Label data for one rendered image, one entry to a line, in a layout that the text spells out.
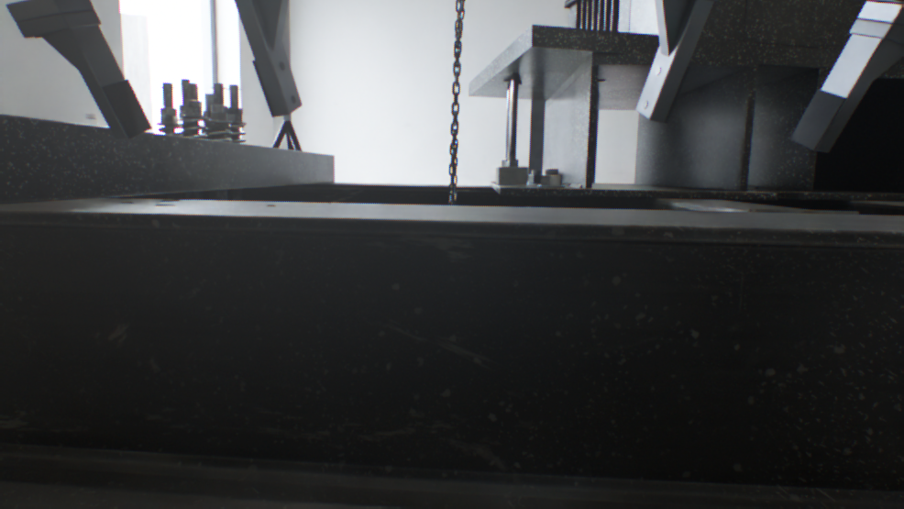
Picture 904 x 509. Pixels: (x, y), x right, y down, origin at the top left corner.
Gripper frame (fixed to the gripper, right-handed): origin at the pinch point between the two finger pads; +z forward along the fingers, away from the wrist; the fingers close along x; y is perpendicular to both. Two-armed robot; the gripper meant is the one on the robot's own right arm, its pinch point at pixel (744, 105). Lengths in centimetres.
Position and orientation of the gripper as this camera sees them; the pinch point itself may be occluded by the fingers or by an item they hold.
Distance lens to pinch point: 40.5
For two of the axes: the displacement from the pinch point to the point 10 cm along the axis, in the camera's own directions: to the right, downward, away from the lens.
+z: -1.8, 8.6, 4.9
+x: 9.8, 1.3, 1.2
